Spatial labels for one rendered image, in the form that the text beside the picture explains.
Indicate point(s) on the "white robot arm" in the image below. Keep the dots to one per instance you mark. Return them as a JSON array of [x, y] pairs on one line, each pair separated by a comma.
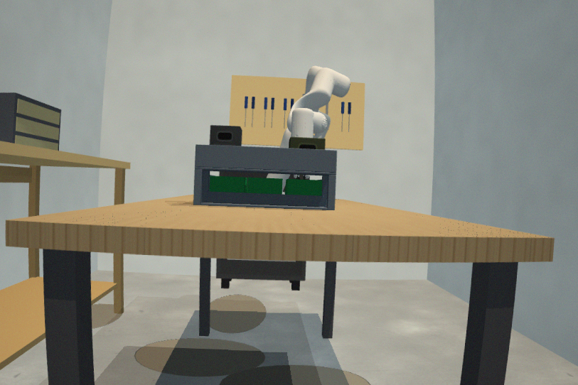
[[321, 83]]

